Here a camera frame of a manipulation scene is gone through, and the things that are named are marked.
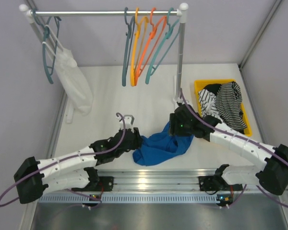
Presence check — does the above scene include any silver clothes rack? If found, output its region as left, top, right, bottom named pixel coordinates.
left=18, top=2, right=189, bottom=124

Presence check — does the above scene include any teal hanger with garment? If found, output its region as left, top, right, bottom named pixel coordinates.
left=32, top=8, right=61, bottom=84

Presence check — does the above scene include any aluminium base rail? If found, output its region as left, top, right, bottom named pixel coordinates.
left=36, top=168, right=288, bottom=204

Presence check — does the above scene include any orange hanger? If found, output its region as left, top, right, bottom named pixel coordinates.
left=134, top=7, right=167, bottom=86

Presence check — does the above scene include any black garment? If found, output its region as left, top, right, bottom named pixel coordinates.
left=204, top=83, right=222, bottom=95

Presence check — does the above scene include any corner metal profile left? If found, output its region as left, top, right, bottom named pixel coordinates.
left=19, top=0, right=72, bottom=230

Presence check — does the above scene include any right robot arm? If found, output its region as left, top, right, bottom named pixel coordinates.
left=169, top=104, right=288, bottom=196

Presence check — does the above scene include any white garment on hanger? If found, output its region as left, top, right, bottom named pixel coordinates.
left=42, top=25, right=94, bottom=116

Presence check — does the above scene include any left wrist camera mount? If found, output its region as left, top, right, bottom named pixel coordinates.
left=116, top=115, right=134, bottom=131

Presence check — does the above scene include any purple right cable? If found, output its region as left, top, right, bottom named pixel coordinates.
left=180, top=87, right=288, bottom=209

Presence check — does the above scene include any corner metal profile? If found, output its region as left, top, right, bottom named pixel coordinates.
left=238, top=0, right=284, bottom=72
left=19, top=0, right=72, bottom=230

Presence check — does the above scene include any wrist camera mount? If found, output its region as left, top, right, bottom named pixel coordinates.
left=173, top=97, right=184, bottom=108
left=116, top=115, right=134, bottom=131

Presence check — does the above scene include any yellow hanger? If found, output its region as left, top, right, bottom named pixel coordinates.
left=130, top=8, right=149, bottom=86

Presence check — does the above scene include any dark blue-grey hanger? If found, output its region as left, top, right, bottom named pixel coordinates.
left=121, top=7, right=135, bottom=87

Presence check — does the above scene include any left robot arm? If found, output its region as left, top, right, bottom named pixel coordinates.
left=14, top=127, right=143, bottom=204

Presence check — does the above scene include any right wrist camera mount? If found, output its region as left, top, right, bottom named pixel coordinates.
left=173, top=97, right=184, bottom=108

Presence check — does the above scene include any yellow plastic bin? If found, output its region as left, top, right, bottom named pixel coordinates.
left=194, top=79, right=252, bottom=137

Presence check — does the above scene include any corner metal profile right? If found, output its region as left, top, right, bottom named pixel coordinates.
left=238, top=0, right=284, bottom=72

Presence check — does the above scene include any blue tank top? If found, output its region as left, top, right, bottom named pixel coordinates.
left=132, top=123, right=193, bottom=166

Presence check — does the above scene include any teal hanger right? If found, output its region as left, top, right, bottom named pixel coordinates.
left=145, top=8, right=180, bottom=84

